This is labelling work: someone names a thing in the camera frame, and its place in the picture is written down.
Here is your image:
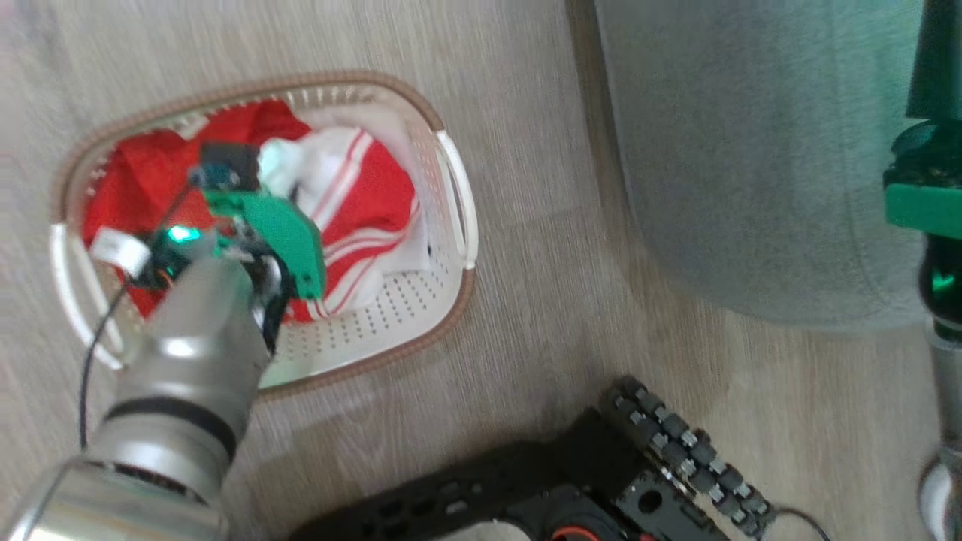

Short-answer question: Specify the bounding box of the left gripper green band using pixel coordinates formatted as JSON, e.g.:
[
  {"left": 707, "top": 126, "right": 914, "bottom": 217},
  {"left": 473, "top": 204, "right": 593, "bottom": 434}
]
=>
[{"left": 201, "top": 186, "right": 328, "bottom": 355}]

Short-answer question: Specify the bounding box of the white cable label tag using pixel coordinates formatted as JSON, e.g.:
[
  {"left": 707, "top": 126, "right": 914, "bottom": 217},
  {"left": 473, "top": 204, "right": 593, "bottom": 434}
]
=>
[{"left": 89, "top": 228, "right": 153, "bottom": 277}]

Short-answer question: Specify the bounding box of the black omni wheel with rollers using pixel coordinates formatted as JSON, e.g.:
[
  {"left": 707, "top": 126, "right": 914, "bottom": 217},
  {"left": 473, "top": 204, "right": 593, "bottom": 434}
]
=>
[{"left": 600, "top": 376, "right": 776, "bottom": 539}]

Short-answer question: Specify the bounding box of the thin black cable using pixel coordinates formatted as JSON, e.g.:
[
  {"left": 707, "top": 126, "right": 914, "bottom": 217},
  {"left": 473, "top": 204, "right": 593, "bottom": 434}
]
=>
[
  {"left": 773, "top": 506, "right": 832, "bottom": 541},
  {"left": 78, "top": 184, "right": 198, "bottom": 452}
]

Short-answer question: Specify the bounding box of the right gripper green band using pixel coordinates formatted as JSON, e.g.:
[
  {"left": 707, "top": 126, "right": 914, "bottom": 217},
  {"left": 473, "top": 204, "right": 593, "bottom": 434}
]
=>
[{"left": 883, "top": 0, "right": 962, "bottom": 241}]

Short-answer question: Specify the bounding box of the grey fabric sofa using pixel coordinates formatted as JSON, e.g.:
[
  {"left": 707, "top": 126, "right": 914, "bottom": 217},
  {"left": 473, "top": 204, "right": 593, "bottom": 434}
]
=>
[{"left": 592, "top": 0, "right": 940, "bottom": 333}]

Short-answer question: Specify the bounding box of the red and white garment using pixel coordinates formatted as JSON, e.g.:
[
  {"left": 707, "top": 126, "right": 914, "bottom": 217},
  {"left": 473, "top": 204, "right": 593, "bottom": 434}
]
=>
[{"left": 81, "top": 99, "right": 431, "bottom": 324}]

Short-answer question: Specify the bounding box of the white laundry basket brown rim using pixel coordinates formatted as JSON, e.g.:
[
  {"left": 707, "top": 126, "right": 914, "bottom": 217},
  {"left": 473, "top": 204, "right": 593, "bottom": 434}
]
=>
[{"left": 49, "top": 71, "right": 479, "bottom": 400}]

